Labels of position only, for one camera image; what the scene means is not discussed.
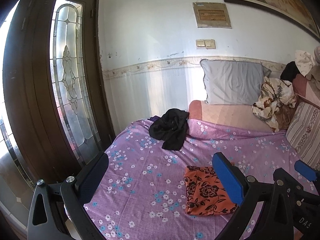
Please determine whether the beige wall panel box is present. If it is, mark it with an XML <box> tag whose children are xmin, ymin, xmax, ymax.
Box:
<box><xmin>193</xmin><ymin>2</ymin><xmax>232</xmax><ymax>29</ymax></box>

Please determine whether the grey pillow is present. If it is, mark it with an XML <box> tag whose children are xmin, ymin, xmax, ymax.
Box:
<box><xmin>200</xmin><ymin>59</ymin><xmax>271</xmax><ymax>105</ymax></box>

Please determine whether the purple floral bed sheet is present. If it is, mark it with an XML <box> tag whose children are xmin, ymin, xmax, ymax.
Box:
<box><xmin>83</xmin><ymin>118</ymin><xmax>320</xmax><ymax>240</ymax></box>

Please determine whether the orange black floral garment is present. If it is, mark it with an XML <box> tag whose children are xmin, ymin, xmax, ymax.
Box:
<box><xmin>184</xmin><ymin>166</ymin><xmax>238</xmax><ymax>216</ymax></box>

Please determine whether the black crumpled garment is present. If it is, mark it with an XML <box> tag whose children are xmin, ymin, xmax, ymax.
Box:
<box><xmin>149</xmin><ymin>108</ymin><xmax>189</xmax><ymax>151</ymax></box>

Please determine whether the wooden glass-panel door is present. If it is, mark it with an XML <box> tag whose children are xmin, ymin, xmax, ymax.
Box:
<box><xmin>1</xmin><ymin>0</ymin><xmax>115</xmax><ymax>235</ymax></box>

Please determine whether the pink maroon cushion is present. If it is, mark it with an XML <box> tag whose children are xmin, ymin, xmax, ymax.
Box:
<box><xmin>280</xmin><ymin>45</ymin><xmax>320</xmax><ymax>108</ymax></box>

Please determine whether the striped pillow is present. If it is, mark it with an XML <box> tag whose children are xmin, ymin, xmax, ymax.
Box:
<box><xmin>286</xmin><ymin>102</ymin><xmax>320</xmax><ymax>170</ymax></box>

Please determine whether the cream brown floral cloth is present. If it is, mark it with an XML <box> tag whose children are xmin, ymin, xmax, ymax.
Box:
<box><xmin>252</xmin><ymin>77</ymin><xmax>299</xmax><ymax>132</ymax></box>

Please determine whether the pink orange mattress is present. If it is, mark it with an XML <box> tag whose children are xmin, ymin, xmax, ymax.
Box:
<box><xmin>188</xmin><ymin>100</ymin><xmax>272</xmax><ymax>132</ymax></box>

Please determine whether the beige wall switch plate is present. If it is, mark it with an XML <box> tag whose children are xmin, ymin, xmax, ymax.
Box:
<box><xmin>196</xmin><ymin>40</ymin><xmax>216</xmax><ymax>49</ymax></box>

